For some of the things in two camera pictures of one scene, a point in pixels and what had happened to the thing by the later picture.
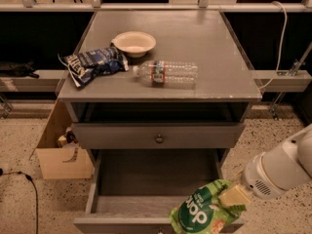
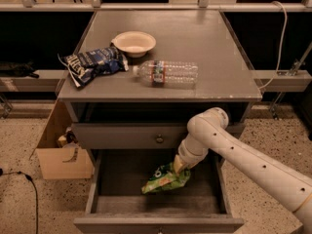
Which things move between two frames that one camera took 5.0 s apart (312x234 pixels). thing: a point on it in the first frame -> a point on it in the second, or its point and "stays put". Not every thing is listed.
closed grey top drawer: (157, 136) stays put
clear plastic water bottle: (168, 74) stays put
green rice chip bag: (201, 212) -> (164, 177)
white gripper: (256, 178) -> (189, 160)
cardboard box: (61, 163) stays put
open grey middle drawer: (132, 190) stays put
